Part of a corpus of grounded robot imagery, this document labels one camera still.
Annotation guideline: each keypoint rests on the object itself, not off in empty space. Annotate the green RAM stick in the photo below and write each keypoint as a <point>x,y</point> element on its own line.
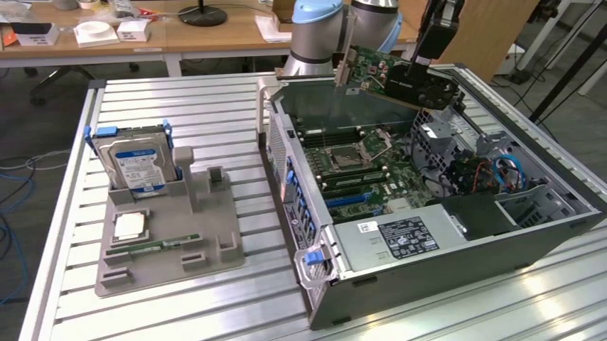
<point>150,245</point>

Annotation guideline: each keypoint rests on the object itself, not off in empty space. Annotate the red small item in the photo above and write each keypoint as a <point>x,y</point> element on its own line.
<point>148,14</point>

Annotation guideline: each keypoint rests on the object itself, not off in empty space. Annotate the small white box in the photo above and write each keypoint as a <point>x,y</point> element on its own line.
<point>132,33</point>

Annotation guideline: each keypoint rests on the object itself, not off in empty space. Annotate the black chair base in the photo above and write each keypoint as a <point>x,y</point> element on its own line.
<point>61,72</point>

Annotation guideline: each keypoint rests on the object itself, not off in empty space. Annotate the metal socket cover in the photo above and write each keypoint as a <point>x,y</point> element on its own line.
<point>378,142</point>

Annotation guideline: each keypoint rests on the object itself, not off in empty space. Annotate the silver CPU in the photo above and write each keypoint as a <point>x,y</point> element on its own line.
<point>129,225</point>

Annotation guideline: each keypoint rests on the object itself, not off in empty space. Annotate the grey cup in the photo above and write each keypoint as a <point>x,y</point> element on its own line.
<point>64,4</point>

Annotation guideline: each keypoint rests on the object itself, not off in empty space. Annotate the wooden desk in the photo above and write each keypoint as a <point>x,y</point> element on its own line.
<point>213,39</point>

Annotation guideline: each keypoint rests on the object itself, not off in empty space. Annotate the graphics card with black shroud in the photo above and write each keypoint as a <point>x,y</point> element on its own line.
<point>402,85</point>

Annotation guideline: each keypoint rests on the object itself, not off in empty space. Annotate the perforated metal disk bay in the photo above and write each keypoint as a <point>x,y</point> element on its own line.
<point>448,149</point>

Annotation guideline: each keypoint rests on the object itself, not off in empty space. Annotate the CPU socket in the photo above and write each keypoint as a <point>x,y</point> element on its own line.
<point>345,158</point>

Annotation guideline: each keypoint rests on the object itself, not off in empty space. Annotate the stack of papers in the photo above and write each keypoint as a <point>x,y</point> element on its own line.
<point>269,30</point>

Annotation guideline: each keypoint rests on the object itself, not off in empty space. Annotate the white square tray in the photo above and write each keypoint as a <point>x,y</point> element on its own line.
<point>94,35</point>

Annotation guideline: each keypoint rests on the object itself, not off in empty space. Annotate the white box with black lid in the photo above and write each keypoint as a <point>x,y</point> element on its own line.
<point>34,39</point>

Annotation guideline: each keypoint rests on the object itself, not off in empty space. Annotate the wooden cabinet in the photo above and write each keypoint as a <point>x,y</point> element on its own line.
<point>506,35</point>

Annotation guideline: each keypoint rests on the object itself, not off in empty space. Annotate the blue expansion slot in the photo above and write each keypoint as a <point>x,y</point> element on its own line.
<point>348,200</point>

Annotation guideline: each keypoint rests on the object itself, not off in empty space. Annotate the white packet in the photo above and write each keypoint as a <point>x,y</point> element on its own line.
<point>122,8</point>

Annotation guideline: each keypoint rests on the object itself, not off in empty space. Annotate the black lamp base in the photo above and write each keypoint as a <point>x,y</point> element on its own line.
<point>201,17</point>

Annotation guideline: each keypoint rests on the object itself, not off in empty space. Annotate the open black PC case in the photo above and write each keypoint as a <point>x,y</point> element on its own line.
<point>426,284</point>

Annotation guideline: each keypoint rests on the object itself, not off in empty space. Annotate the orange box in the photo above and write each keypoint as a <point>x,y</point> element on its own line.
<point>6,39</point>

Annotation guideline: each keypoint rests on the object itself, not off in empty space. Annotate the installed dark RAM stick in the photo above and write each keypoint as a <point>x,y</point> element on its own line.
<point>360,182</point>

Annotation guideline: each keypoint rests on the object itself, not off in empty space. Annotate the blue case latch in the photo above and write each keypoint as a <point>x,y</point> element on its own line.
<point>312,257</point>

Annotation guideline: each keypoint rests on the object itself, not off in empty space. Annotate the brown cardboard box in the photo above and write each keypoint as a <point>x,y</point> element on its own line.
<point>281,10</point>

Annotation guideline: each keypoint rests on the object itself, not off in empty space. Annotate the green motherboard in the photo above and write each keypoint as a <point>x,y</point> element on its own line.
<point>402,184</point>

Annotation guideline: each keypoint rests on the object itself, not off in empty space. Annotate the grey parts rack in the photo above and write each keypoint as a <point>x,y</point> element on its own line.
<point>189,227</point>

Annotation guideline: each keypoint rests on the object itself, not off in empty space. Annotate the silver chipset heatsink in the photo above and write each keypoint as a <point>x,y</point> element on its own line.
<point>398,206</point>

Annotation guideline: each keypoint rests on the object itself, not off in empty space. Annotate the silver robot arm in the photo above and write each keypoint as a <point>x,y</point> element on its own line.
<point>312,35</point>

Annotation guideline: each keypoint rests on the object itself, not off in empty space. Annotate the grey open disk bay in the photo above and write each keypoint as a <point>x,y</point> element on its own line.
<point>545,206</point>

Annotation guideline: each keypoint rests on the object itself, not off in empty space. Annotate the grey power supply unit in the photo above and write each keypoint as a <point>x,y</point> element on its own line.
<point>369,245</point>

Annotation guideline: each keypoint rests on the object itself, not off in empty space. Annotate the hard disk in blue caddy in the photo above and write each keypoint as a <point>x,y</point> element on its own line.
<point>137,167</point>

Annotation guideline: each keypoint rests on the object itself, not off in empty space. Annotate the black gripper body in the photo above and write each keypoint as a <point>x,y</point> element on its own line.
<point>440,32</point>

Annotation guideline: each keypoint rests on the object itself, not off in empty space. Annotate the black stand pole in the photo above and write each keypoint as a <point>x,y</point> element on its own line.
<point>568,71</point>

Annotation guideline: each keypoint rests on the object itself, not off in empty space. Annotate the white desk frame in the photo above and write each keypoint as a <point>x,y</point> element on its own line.
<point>533,39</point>

